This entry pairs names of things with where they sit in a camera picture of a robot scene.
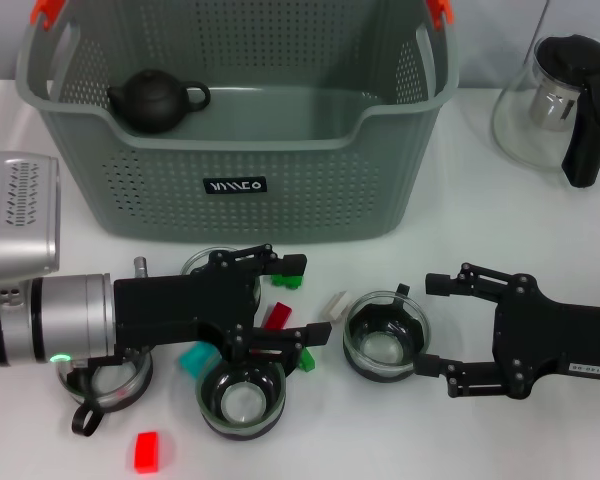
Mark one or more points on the bright red block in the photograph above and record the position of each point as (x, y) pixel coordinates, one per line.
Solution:
(146, 452)

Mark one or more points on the green toy block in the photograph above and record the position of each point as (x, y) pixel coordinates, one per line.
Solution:
(307, 361)
(292, 282)

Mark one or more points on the long dark red block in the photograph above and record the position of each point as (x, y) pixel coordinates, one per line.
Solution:
(280, 315)

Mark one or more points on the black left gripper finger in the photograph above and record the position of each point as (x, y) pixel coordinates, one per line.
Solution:
(285, 265)
(280, 340)

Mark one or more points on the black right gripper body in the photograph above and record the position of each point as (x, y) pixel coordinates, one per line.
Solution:
(545, 330)

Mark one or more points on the glass teacup with black base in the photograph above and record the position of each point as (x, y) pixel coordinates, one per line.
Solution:
(115, 387)
(191, 261)
(240, 405)
(385, 345)

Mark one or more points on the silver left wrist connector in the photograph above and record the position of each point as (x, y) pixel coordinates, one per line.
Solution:
(140, 267)

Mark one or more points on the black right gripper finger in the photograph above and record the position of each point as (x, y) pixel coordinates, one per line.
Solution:
(480, 377)
(480, 282)

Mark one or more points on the white toy block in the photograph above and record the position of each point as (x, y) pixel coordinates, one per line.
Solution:
(335, 306)

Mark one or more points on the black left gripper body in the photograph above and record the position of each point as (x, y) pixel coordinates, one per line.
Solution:
(170, 305)

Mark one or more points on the teal square block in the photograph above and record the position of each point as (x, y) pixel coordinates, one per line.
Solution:
(195, 360)

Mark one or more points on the black clay teapot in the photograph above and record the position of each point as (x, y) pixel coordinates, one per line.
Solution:
(152, 102)

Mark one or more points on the grey perforated storage bin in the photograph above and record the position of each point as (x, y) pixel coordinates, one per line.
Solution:
(280, 200)

